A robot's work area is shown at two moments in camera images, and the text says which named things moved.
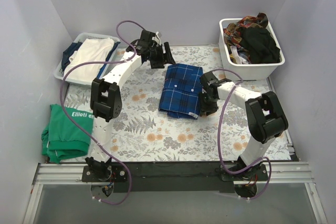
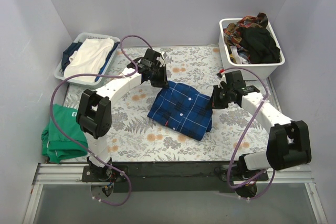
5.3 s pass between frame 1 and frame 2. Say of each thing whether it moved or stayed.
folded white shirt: stayed
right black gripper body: moved
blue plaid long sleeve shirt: moved
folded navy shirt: stayed
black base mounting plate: stayed
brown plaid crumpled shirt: stayed
